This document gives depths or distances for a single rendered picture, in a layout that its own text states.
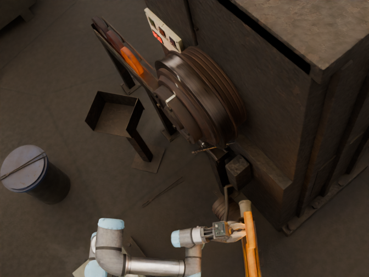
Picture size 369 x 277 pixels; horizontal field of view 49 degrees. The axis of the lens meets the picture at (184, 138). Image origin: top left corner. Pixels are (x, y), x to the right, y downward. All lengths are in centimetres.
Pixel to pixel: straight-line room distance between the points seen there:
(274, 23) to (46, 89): 269
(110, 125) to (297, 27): 155
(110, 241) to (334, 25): 125
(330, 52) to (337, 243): 178
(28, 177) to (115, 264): 108
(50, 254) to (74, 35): 187
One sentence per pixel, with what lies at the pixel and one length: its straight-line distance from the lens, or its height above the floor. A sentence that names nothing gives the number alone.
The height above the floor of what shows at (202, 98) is 131.
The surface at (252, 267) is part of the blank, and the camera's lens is 182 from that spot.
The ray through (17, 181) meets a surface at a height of 43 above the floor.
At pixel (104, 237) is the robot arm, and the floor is 92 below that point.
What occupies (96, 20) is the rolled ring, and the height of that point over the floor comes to 77.
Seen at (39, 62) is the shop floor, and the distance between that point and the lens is 375.
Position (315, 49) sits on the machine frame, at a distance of 105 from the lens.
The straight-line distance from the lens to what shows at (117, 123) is 240.
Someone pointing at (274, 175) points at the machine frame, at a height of 87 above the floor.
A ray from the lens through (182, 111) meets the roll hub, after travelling 158.
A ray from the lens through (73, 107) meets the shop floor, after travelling 334.
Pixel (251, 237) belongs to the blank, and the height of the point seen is 89.
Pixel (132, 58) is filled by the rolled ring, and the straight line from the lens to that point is 238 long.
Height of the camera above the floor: 260
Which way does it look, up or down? 63 degrees down
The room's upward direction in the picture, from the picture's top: 24 degrees counter-clockwise
